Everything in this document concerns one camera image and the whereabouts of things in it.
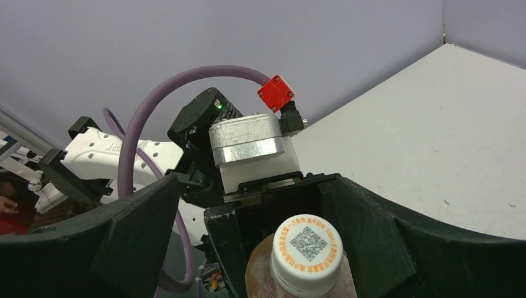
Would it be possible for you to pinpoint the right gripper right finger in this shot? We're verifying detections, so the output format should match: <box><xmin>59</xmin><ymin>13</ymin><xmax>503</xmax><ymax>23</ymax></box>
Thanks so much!
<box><xmin>319</xmin><ymin>176</ymin><xmax>525</xmax><ymax>297</ymax></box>

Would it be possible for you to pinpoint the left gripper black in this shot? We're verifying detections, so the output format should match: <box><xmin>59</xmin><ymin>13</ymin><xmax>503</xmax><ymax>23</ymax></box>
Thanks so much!
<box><xmin>204</xmin><ymin>173</ymin><xmax>338</xmax><ymax>297</ymax></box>

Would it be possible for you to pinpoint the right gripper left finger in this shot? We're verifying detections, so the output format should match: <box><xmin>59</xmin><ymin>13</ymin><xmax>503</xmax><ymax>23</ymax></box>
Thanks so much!
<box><xmin>1</xmin><ymin>174</ymin><xmax>179</xmax><ymax>297</ymax></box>

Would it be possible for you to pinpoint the beige bottle cap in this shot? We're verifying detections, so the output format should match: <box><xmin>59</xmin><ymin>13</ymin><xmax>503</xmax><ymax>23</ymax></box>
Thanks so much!
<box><xmin>270</xmin><ymin>214</ymin><xmax>344</xmax><ymax>297</ymax></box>

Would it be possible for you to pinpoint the tea bottle red label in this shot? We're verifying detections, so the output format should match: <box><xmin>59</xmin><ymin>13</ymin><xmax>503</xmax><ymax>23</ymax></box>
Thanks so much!
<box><xmin>245</xmin><ymin>232</ymin><xmax>357</xmax><ymax>297</ymax></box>

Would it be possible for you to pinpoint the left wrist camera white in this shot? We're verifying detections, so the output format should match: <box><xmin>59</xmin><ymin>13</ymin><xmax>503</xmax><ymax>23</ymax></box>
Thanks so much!
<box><xmin>209</xmin><ymin>75</ymin><xmax>307</xmax><ymax>194</ymax></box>

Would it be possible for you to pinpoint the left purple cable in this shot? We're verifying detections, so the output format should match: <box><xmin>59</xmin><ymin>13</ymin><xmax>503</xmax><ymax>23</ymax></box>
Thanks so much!
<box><xmin>102</xmin><ymin>65</ymin><xmax>272</xmax><ymax>294</ymax></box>

